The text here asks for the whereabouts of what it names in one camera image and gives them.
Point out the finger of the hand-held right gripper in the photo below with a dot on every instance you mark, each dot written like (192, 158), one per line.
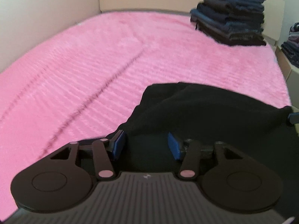
(294, 117)

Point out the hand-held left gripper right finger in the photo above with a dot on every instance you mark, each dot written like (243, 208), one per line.
(175, 145)

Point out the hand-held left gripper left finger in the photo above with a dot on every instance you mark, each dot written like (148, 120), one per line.
(118, 144)

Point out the black sweater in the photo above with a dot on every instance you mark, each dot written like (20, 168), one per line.
(198, 107)

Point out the small stack of folded clothes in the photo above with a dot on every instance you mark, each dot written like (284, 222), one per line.
(292, 49)

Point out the tall stack of folded clothes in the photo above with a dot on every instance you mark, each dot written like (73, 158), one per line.
(233, 16)

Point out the pink fluffy blanket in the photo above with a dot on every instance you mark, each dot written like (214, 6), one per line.
(70, 74)

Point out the beige bed headboard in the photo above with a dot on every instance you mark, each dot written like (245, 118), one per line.
(46, 11)

